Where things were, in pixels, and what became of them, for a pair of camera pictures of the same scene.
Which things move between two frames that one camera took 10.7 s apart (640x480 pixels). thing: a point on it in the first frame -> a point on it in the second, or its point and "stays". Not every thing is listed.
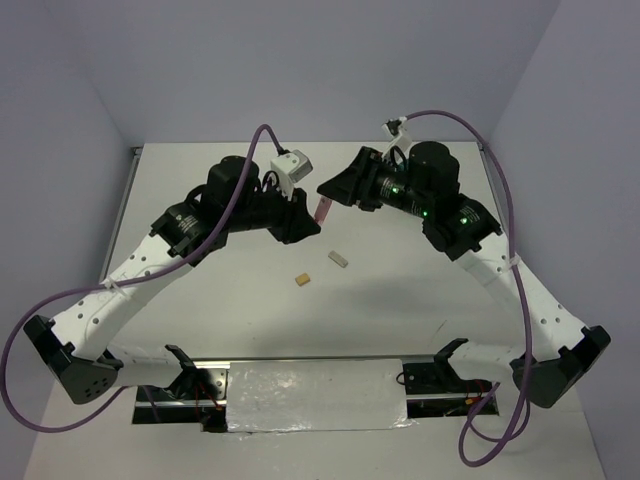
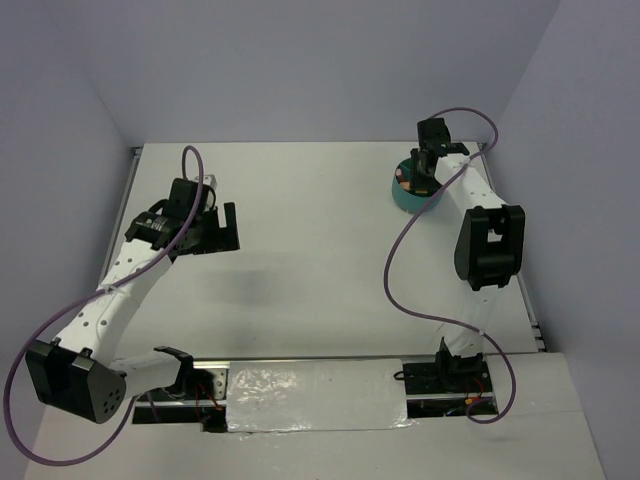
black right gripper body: [381, 184] -> [421, 179]
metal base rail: [197, 394] stays
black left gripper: [296, 223] -> [223, 239]
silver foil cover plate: [342, 395] stays
